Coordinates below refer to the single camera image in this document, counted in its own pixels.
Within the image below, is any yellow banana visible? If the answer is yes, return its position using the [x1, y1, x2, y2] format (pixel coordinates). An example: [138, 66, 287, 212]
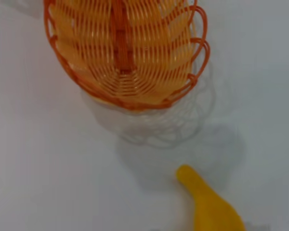
[175, 164, 247, 231]

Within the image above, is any orange woven plastic basket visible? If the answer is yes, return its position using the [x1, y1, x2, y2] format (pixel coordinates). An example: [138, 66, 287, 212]
[43, 0, 210, 114]

